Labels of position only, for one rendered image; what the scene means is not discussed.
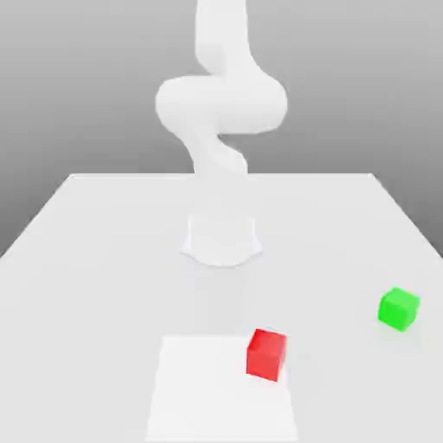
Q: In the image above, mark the small green cube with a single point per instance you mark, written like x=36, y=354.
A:
x=398, y=309

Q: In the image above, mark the small red cube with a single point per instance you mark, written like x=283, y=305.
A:
x=264, y=356

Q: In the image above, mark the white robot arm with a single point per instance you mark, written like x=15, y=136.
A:
x=221, y=104

